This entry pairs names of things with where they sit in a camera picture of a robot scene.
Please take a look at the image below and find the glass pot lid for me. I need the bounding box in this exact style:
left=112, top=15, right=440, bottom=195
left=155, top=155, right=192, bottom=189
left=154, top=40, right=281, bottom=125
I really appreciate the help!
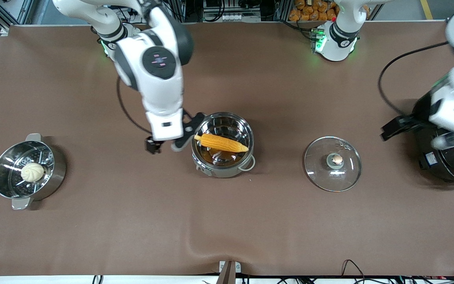
left=304, top=136, right=363, bottom=193

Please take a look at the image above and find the yellow corn cob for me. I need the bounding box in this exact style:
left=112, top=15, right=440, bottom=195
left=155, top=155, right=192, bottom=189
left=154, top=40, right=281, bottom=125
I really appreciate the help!
left=194, top=133, right=249, bottom=153

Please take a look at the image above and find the dark grey rice cooker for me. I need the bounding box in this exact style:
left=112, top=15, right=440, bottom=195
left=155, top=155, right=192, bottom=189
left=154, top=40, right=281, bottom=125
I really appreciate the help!
left=411, top=89, right=454, bottom=187

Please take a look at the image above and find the white steamed bun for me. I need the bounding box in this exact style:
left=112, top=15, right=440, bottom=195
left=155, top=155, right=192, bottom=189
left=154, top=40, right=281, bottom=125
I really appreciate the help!
left=20, top=163, right=46, bottom=183

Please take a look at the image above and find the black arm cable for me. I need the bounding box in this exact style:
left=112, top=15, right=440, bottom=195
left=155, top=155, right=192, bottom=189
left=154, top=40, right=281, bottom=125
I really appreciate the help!
left=377, top=41, right=449, bottom=118
left=116, top=77, right=153, bottom=135

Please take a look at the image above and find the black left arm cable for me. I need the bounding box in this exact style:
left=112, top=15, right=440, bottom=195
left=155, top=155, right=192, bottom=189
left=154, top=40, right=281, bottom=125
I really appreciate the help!
left=377, top=41, right=449, bottom=118

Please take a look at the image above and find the metal table edge bracket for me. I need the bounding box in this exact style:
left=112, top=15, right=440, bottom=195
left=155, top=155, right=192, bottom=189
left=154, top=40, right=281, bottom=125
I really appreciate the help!
left=218, top=260, right=242, bottom=284

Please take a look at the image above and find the stainless steel cooking pot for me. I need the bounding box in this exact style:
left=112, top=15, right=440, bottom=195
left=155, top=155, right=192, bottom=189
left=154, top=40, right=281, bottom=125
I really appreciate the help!
left=191, top=112, right=256, bottom=178

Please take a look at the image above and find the stainless steel steamer pot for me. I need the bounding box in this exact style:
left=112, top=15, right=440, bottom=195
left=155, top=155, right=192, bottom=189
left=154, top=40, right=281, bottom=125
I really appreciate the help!
left=0, top=133, right=67, bottom=211

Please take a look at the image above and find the brown table mat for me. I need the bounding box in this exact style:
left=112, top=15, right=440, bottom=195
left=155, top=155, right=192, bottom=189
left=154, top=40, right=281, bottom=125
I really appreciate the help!
left=0, top=21, right=454, bottom=277

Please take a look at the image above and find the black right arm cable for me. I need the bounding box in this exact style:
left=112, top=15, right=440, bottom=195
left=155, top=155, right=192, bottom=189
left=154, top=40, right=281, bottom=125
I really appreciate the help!
left=116, top=77, right=153, bottom=135

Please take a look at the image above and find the pile of orange buns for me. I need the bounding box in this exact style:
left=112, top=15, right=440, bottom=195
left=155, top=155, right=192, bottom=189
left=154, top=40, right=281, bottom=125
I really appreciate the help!
left=288, top=0, right=370, bottom=22

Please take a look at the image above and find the black looped cable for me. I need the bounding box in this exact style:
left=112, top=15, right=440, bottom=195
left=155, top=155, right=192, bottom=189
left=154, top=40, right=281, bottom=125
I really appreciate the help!
left=340, top=259, right=366, bottom=284

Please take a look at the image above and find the white power strip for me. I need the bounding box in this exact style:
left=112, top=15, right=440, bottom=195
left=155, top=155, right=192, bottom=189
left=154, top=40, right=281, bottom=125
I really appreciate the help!
left=221, top=13, right=252, bottom=22

